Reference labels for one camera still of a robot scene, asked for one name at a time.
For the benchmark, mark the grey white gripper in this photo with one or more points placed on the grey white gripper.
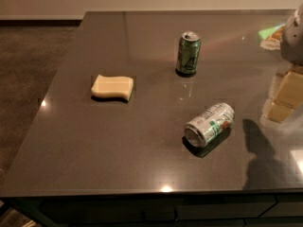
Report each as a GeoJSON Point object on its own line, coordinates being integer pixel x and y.
{"type": "Point", "coordinates": [294, 43]}

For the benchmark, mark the yellow sponge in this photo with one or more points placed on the yellow sponge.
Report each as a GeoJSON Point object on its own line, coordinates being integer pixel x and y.
{"type": "Point", "coordinates": [110, 87]}

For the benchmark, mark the green soda can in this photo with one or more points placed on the green soda can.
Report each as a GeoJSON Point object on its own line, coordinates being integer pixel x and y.
{"type": "Point", "coordinates": [188, 53]}

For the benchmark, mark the silver 7up can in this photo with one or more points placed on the silver 7up can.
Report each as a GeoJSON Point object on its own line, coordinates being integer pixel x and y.
{"type": "Point", "coordinates": [204, 128]}

